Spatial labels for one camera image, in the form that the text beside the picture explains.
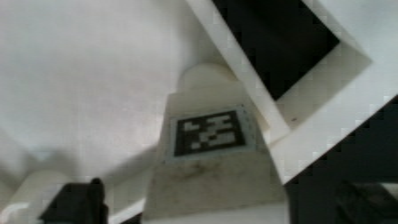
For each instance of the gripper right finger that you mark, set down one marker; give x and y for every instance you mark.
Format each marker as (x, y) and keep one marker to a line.
(366, 205)

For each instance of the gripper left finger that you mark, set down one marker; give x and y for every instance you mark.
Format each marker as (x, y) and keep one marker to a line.
(76, 206)

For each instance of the white table leg with tag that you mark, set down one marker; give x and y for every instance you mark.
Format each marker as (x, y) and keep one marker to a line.
(215, 185)

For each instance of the white square table top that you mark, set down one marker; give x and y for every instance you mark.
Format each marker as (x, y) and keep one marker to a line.
(92, 56)

